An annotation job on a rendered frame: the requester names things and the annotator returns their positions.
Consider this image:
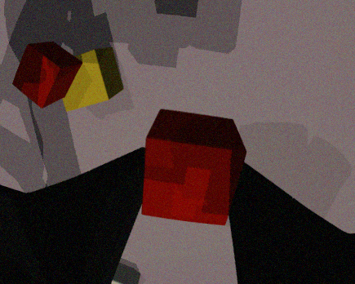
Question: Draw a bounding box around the yellow cube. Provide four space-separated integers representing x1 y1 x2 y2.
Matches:
62 47 124 112

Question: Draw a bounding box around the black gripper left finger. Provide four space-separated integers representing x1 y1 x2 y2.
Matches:
0 148 145 284

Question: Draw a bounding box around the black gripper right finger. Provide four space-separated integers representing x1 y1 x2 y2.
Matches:
229 162 355 284

